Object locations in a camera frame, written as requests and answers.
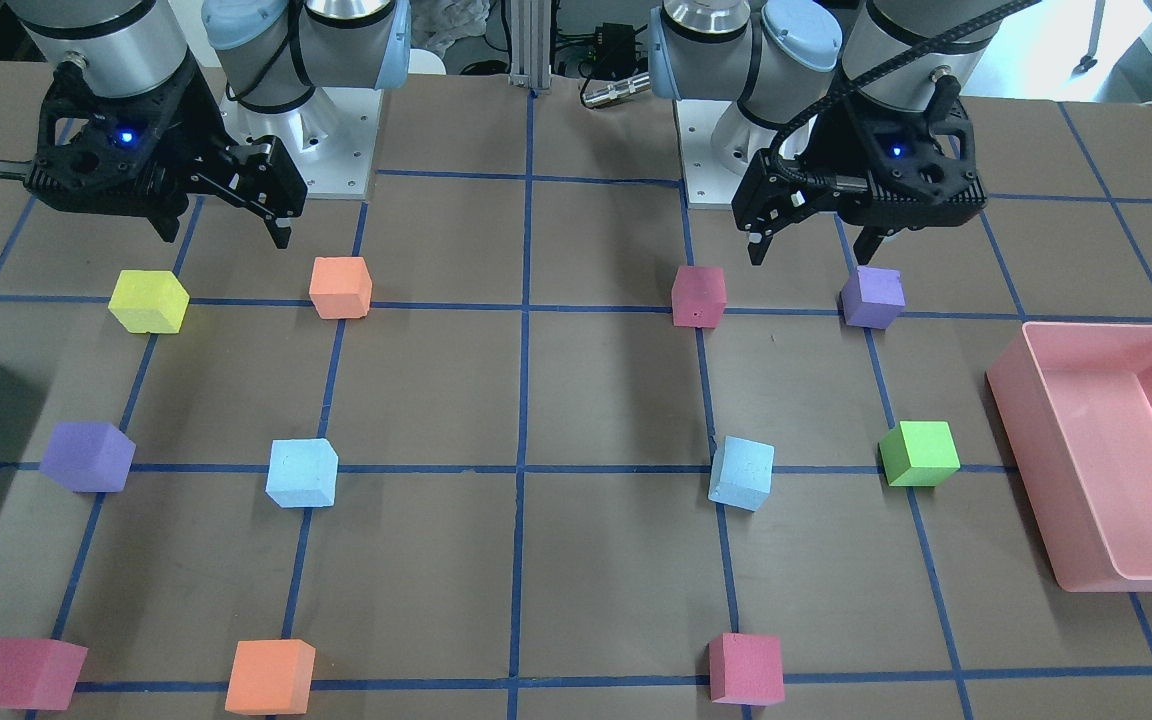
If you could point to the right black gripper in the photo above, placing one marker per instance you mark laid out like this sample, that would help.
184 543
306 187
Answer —
198 137

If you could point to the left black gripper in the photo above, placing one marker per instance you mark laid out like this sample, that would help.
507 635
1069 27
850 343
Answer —
833 143

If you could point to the light blue block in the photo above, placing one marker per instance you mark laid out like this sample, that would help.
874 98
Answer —
741 473
302 473

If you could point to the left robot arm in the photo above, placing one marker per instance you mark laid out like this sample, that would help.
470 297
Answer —
785 62

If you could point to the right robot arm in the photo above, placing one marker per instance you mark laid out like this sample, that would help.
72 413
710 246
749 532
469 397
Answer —
275 54

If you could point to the purple foam block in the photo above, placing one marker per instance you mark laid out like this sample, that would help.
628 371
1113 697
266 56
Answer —
88 456
872 297

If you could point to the yellow foam block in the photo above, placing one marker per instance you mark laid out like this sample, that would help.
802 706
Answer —
149 301

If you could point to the far middle red block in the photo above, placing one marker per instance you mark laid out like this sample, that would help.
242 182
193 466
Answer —
698 297

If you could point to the far orange foam block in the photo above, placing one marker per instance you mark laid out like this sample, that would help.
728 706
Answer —
341 288

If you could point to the orange foam block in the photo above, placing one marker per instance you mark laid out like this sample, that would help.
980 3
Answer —
341 288
271 677

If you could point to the green foam block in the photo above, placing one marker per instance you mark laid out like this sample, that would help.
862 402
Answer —
919 454

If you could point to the pink plastic tray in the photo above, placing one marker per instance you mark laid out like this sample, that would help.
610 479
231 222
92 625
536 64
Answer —
1076 403

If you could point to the near middle red block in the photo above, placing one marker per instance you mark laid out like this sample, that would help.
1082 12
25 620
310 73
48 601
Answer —
746 669

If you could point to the near orange foam block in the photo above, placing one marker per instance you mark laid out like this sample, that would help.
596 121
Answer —
271 677

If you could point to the red foam block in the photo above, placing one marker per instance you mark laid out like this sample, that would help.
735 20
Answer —
39 673

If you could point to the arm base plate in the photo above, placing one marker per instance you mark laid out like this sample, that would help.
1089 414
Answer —
332 138
716 143

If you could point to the aluminium frame post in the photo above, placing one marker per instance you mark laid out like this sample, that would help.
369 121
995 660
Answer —
530 25

